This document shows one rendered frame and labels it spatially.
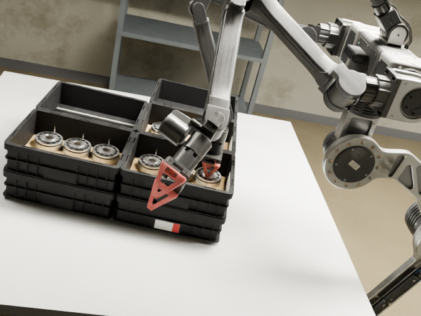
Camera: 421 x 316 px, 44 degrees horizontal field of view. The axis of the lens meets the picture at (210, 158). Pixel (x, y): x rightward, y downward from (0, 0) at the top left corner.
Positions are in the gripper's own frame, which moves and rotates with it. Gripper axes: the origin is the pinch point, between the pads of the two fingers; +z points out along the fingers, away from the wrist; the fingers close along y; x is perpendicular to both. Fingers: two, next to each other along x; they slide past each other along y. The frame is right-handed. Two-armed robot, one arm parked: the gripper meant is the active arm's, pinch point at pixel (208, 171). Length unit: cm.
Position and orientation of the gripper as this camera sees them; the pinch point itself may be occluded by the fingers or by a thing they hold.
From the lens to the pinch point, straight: 201.8
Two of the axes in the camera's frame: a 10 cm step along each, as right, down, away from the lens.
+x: 9.6, 2.6, 0.4
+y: -1.0, 5.0, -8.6
